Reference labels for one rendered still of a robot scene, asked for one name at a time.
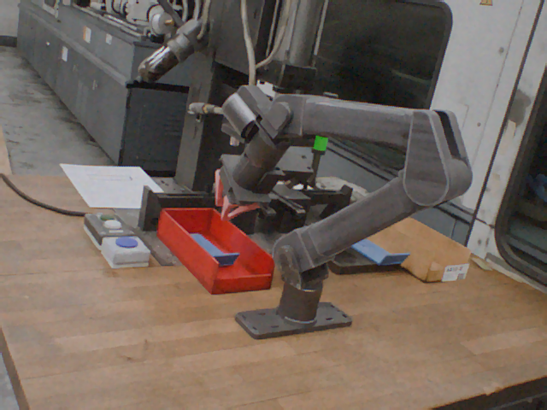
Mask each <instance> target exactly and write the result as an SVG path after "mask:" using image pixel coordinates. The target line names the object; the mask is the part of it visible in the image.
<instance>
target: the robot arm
mask: <svg viewBox="0 0 547 410"><path fill-rule="evenodd" d="M221 112H222V113H223V114H224V116H226V117H227V119H228V120H229V121H230V123H231V124H232V126H233V127H234V128H235V130H236V131H237V132H238V134H239V135H240V137H241V138H243V139H247V138H249V139H251V138H252V139H251V141H250V143H249V144H248V146H247V147H246V149H245V150H244V152H243V154H242V155H241V156H238V155H222V156H221V158H220V159H219V161H221V162H222V164H223V166H222V168H221V169H220V170H217V171H216V172H215V184H216V199H215V205H216V206H223V208H222V212H221V220H230V219H232V218H234V217H236V216H237V215H239V214H241V213H244V212H247V211H250V210H253V209H256V208H259V207H266V206H267V205H268V204H269V203H270V202H271V199H270V196H269V194H270V193H271V191H272V189H273V188H274V186H275V185H276V184H277V183H278V182H279V181H280V182H281V181H282V182H283V183H284V184H285V186H286V187H287V188H288V189H291V188H293V187H294V186H296V185H300V184H301V185H304V184H305V183H306V182H307V181H308V179H309V178H310V177H311V175H312V174H313V173H314V171H313V169H312V167H311V166H310V163H309V160H308V158H307V156H306V154H304V153H294V152H286V151H287V150H288V149H289V147H290V145H291V141H290V139H289V138H297V137H302V136H303V135H309V134H313V135H319V136H328V137H335V138H345V139H350V140H356V141H361V142H366V143H371V144H382V145H387V146H392V147H395V148H398V149H401V150H405V151H407V155H406V161H405V167H404V169H403V170H401V171H399V172H397V174H398V177H396V178H395V179H393V180H391V181H390V182H388V183H387V184H386V185H384V186H382V187H381V188H379V189H377V190H375V191H374V193H371V194H369V195H367V196H365V197H363V198H362V199H360V200H358V201H357V202H354V203H352V204H351V205H349V206H348V207H346V208H343V209H341V210H340V211H338V212H337V213H335V214H332V215H330V216H328V217H326V218H325V219H323V220H320V221H318V222H315V223H314V224H312V225H307V226H304V227H301V228H297V229H296V230H294V231H292V232H290V233H289V234H287V235H285V236H283V237H282V238H280V239H279V240H278V241H277V242H276V243H275V245H274V246H273V259H274V262H275V264H276V266H277V268H278V272H280V275H281V279H280V280H282V281H284V287H283V290H282V294H281V298H280V302H279V304H278V305H277V307H273V308H266V309H257V310H250V311H243V312H237V313H236V315H235V321H236V322H237V323H238V324H239V325H240V326H241V327H242V328H243V329H244V330H245V332H246V333H247V334H248V335H249V336H250V337H251V338H253V339H256V340H260V339H266V338H272V337H283V336H289V335H295V334H302V333H308V332H313V331H324V330H330V329H336V328H343V327H349V326H351V325H352V322H353V319H352V318H351V317H350V316H349V315H348V314H347V313H345V312H344V311H343V310H342V309H340V308H339V306H338V305H335V304H334V303H333V302H329V301H325V302H320V298H321V292H322V289H323V283H322V282H321V281H322V280H324V279H327V278H328V276H329V271H328V268H327V263H326V262H327V261H329V260H331V259H333V258H335V257H336V256H335V255H336V254H338V253H340V252H341V251H343V250H345V249H347V248H349V247H350V246H352V245H354V244H356V243H359V242H360V241H362V240H364V239H366V238H368V237H371V236H375V234H377V233H379V232H381V231H383V230H384V229H385V228H387V227H389V226H392V225H394V224H396V223H397V222H399V221H403V220H404V219H406V218H408V217H410V216H412V215H415V214H418V213H421V212H423V211H425V210H427V209H429V208H432V207H434V208H436V207H438V206H440V205H442V204H444V203H446V202H448V201H450V200H452V199H454V198H457V197H459V196H462V195H464V194H465V193H467V192H468V191H469V189H470V188H471V185H472V183H473V169H472V167H471V163H470V161H469V160H468V155H467V152H466V149H465V146H464V142H463V139H462V134H461V131H460V127H459V125H458V122H457V118H456V115H455V114H454V113H453V112H452V111H449V110H444V109H434V110H433V111H432V110H425V109H421V110H418V109H408V108H393V107H387V105H380V104H372V103H365V102H352V101H345V100H340V99H335V98H328V97H320V96H313V95H289V94H282V95H279V96H277V97H276V98H275V99H274V100H273V101H272V102H271V101H270V100H269V98H268V97H267V95H266V94H265V93H264V92H263V91H262V90H261V89H260V88H259V87H258V86H255V85H242V86H241V87H240V88H239V90H238V91H237V92H236V93H235V94H233V95H232V96H230V97H229V98H228V99H227V100H226V102H225V103H223V105H222V107H221ZM223 188H224V190H225V193H226V196H225V197H224V198H223V199H221V198H222V189H223ZM236 207H239V208H238V209H236V210H235V211H233V212H232V213H230V211H231V210H232V208H236ZM229 213H230V214H229Z"/></svg>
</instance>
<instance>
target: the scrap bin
mask: <svg viewBox="0 0 547 410"><path fill-rule="evenodd" d="M189 234H199V235H201V236H203V237H204V238H205V239H207V240H208V241H209V242H210V243H212V244H213V245H214V246H215V247H216V248H217V249H219V250H220V251H221V252H222V253H224V254H231V253H240V256H239V257H238V258H237V259H236V260H235V262H234V264H231V265H223V266H219V265H220V263H219V262H218V261H217V260H216V259H215V258H214V257H213V256H212V255H211V254H210V253H209V252H208V251H207V250H206V249H204V248H203V247H202V246H201V245H200V244H199V243H198V242H197V241H196V240H195V239H194V238H193V237H192V236H191V235H189ZM157 237H158V238H159V239H160V240H161V241H162V242H163V243H164V244H165V246H166V247H167V248H168V249H169V250H170V251H171V252H172V253H173V254H174V255H175V256H176V257H177V258H178V260H179V261H180V262H181V263H182V264H183V265H184V266H185V267H186V268H187V270H189V271H190V272H191V274H192V275H193V276H194V277H195V278H196V279H197V280H198V281H199V282H200V283H201V284H202V285H203V287H204V288H205V289H206V290H207V291H208V292H209V293H210V294H211V295H217V294H227V293H236V292H245V291H254V290H270V289H271V284H272V281H273V276H274V269H275V265H276V264H275V262H274V257H273V256H272V255H270V254H269V253H268V252H267V251H266V250H265V249H263V248H261V247H260V246H259V245H258V244H256V243H255V242H254V241H253V240H251V239H250V238H249V237H247V236H246V235H245V234H244V233H243V232H241V231H240V230H239V228H237V227H236V226H235V225H234V224H233V223H232V222H231V221H230V220H221V214H220V213H219V212H217V211H216V210H215V209H214V208H166V209H161V213H160V219H159V225H158V230H157Z"/></svg>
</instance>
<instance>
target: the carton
mask: <svg viewBox="0 0 547 410"><path fill-rule="evenodd" d="M366 239H367V240H368V241H370V242H373V243H375V244H376V245H378V246H380V247H381V248H382V249H384V250H386V251H387V252H389V253H391V254H401V253H410V255H409V256H408V257H407V258H406V259H405V260H404V261H403V263H401V264H400V267H401V268H402V269H403V270H404V271H405V272H407V273H409V274H410V275H412V276H413V277H415V278H418V279H419V280H420V281H421V282H423V283H425V284H427V283H436V282H446V281H454V280H462V279H465V276H466V272H467V270H468V268H469V264H470V263H468V260H469V257H470V255H471V252H472V250H471V249H468V248H465V247H463V246H462V245H460V244H459V243H456V242H454V241H453V240H451V239H449V238H447V237H445V236H444V235H442V234H440V233H438V232H436V231H435V230H434V229H432V228H431V227H429V226H427V225H425V224H423V223H421V222H420V221H418V220H416V219H413V218H411V217H408V218H406V219H404V220H403V221H399V222H397V223H396V224H394V225H391V226H389V227H387V228H385V229H384V230H383V231H381V232H379V233H377V234H375V236H371V237H368V238H366Z"/></svg>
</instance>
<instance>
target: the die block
mask: <svg viewBox="0 0 547 410"><path fill-rule="evenodd" d="M296 204H297V205H300V206H302V207H303V209H304V210H305V212H306V214H305V215H302V218H299V217H297V216H295V215H293V214H290V213H288V212H287V211H285V210H284V209H283V208H282V207H281V203H269V204H268V206H269V207H270V208H272V209H273V210H274V211H275V212H276V215H269V216H267V218H266V219H263V217H261V215H259V213H258V218H260V219H261V220H263V221H265V222H266V223H268V224H269V225H270V226H272V227H273V229H274V230H276V231H277V232H278V233H279V234H288V233H290V232H292V231H294V230H296V229H297V228H301V227H304V226H305V222H306V218H307V214H308V211H309V203H296ZM256 216H257V211H255V210H254V209H253V210H250V211H247V212H244V213H241V214H239V215H237V216H236V217H234V218H232V219H230V221H231V222H232V223H233V224H234V225H235V226H236V227H237V228H239V230H240V231H241V232H243V233H244V234H245V235H253V234H254V230H255V224H256Z"/></svg>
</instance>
